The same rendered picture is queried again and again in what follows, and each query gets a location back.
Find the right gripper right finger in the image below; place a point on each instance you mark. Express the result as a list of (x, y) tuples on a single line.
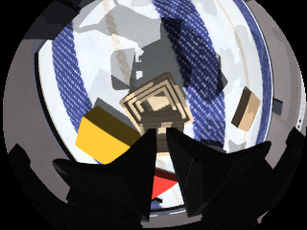
[(202, 171)]

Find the red flat rectangular slab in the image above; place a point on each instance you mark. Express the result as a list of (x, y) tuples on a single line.
[(163, 181)]

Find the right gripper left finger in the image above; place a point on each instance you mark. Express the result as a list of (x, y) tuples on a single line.
[(128, 178)]

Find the yellow block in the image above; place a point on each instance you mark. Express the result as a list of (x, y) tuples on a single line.
[(104, 137)]

